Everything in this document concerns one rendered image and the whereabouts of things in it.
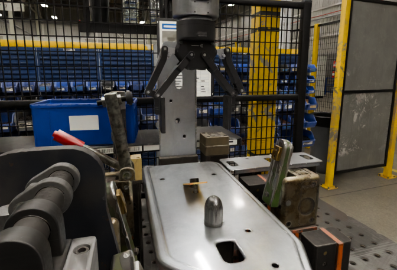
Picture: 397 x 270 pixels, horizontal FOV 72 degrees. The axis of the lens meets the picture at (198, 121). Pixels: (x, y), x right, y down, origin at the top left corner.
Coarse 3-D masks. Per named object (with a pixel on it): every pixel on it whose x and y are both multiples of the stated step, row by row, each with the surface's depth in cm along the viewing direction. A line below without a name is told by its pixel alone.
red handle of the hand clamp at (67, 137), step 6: (54, 132) 50; (60, 132) 50; (54, 138) 49; (60, 138) 49; (66, 138) 50; (72, 138) 50; (66, 144) 50; (72, 144) 50; (78, 144) 50; (84, 144) 52; (96, 150) 53; (102, 156) 52; (108, 156) 53; (102, 162) 53; (108, 162) 53; (114, 162) 53
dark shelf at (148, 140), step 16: (208, 128) 111; (224, 128) 111; (0, 144) 86; (16, 144) 86; (32, 144) 86; (96, 144) 86; (112, 144) 86; (128, 144) 86; (144, 144) 87; (240, 144) 96
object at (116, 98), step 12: (108, 96) 50; (120, 96) 51; (108, 108) 50; (120, 108) 54; (120, 120) 51; (120, 132) 51; (120, 144) 52; (120, 156) 52; (120, 168) 52; (132, 180) 53
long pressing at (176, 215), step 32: (160, 192) 59; (192, 192) 59; (224, 192) 59; (160, 224) 46; (192, 224) 47; (224, 224) 47; (256, 224) 47; (160, 256) 38; (192, 256) 38; (256, 256) 38; (288, 256) 38
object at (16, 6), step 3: (0, 3) 1321; (6, 3) 1329; (9, 3) 1333; (15, 3) 1341; (18, 3) 1345; (0, 6) 1323; (6, 6) 1331; (9, 6) 1335; (15, 6) 1343; (18, 6) 1347; (0, 9) 1325; (3, 9) 1329; (6, 9) 1333; (9, 9) 1337; (15, 9) 1345; (18, 9) 1349; (24, 9) 1359
